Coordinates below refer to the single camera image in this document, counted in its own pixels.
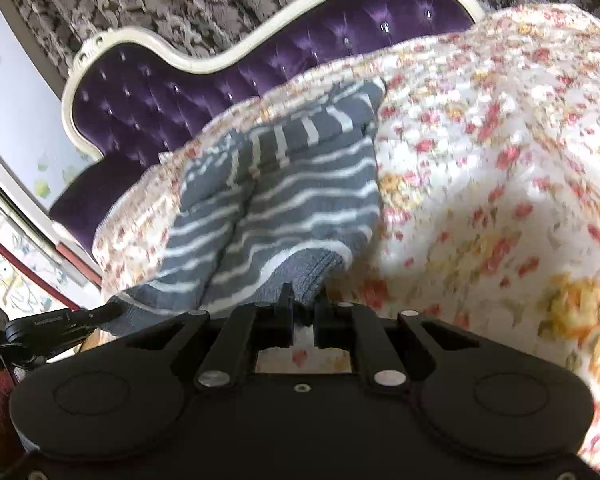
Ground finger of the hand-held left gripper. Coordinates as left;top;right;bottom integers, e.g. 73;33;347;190
72;296;126;328

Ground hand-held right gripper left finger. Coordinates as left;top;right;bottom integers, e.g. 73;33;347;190
122;282;297;392

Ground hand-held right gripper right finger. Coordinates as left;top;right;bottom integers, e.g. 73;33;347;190
313;300;481;392

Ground grey white striped sweater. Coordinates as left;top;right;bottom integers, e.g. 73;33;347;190
100;78;388;336

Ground person's left forearm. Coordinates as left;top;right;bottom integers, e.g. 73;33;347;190
0;372;28;476

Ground patterned white panel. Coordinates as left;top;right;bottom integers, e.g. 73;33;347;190
0;160;88;321

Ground floral blanket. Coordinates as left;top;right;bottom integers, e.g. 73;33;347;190
92;2;600;476

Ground purple tufted headboard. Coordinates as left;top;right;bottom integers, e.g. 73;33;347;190
47;0;486;261

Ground brown damask curtain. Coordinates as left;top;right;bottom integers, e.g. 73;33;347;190
0;0;600;106

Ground green wall stickers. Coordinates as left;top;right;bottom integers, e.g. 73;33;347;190
32;157;83;201

